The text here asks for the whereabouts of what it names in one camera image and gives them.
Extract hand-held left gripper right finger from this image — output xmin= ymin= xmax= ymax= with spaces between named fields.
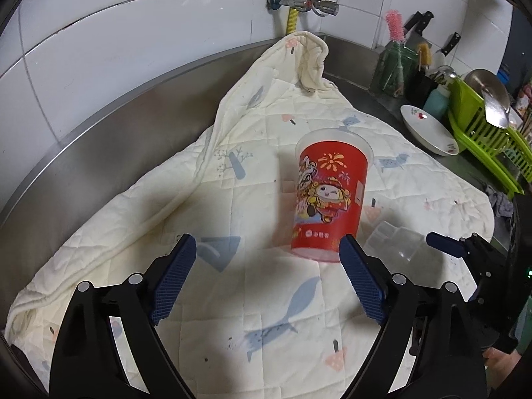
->
xmin=338 ymin=234 xmax=488 ymax=399

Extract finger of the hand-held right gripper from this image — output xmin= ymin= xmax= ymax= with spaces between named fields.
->
xmin=426 ymin=232 xmax=508 ymax=301

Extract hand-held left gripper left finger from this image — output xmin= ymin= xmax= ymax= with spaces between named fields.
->
xmin=49 ymin=234 xmax=197 ymax=399

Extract clear plastic cup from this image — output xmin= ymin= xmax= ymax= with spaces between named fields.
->
xmin=363 ymin=220 xmax=429 ymax=264

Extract red printed cup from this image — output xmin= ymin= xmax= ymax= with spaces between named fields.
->
xmin=290 ymin=129 xmax=375 ymax=263

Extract grey rag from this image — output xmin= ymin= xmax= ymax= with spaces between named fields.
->
xmin=484 ymin=185 xmax=516 ymax=219

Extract cream quilted printed blanket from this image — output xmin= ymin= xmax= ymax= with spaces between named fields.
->
xmin=6 ymin=31 xmax=495 ymax=399

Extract green dish rack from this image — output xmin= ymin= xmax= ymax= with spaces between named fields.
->
xmin=447 ymin=77 xmax=532 ymax=195

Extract white plate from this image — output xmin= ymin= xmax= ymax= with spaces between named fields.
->
xmin=400 ymin=104 xmax=460 ymax=156

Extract teal bottle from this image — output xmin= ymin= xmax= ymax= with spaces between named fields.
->
xmin=424 ymin=83 xmax=452 ymax=119

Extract steel ladle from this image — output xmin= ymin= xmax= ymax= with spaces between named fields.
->
xmin=482 ymin=91 xmax=512 ymax=129

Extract black utensil holder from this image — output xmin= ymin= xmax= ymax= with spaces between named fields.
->
xmin=409 ymin=68 xmax=439 ymax=106

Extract row of condiment bottles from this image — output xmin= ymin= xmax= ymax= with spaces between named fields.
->
xmin=514 ymin=83 xmax=532 ymax=134

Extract steel bowl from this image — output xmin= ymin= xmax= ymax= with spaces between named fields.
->
xmin=463 ymin=68 xmax=505 ymax=102

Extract green utensil holder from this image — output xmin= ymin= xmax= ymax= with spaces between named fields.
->
xmin=370 ymin=44 xmax=418 ymax=96

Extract yellow brush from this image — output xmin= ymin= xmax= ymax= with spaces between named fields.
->
xmin=416 ymin=43 xmax=433 ymax=73

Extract pink bottle brush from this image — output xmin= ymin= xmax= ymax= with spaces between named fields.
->
xmin=386 ymin=10 xmax=406 ymax=48

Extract black handled knife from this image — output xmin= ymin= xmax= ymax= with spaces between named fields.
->
xmin=441 ymin=32 xmax=462 ymax=57

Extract black handled cleaver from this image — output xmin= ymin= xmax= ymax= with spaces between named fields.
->
xmin=403 ymin=10 xmax=435 ymax=36

